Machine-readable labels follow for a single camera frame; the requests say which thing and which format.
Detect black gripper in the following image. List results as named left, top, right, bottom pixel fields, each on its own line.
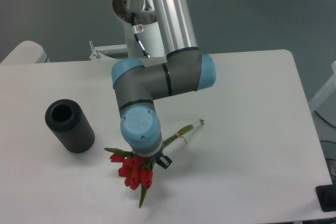
left=132, top=145, right=172, bottom=169

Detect red tulip bouquet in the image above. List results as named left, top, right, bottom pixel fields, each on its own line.
left=103, top=119, right=205, bottom=209

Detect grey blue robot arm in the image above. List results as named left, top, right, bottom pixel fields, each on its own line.
left=111, top=0, right=216, bottom=168

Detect black ribbed cylindrical vase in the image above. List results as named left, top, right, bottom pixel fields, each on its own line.
left=45, top=99, right=95, bottom=153

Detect black device at table edge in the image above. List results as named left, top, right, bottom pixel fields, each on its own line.
left=316, top=185, right=335, bottom=212

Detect white furniture at right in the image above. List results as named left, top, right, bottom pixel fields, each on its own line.
left=308, top=61, right=335, bottom=114

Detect white rounded side table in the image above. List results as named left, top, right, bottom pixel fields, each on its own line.
left=1, top=40, right=50, bottom=65

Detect white base mounting frame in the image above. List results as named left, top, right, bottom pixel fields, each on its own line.
left=89, top=40, right=128, bottom=61

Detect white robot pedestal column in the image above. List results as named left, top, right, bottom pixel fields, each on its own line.
left=112, top=0, right=169, bottom=59

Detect black cable on pedestal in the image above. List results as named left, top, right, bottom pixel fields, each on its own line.
left=130, top=11, right=152, bottom=58

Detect black cables on floor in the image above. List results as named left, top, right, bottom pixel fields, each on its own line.
left=313, top=110, right=336, bottom=185

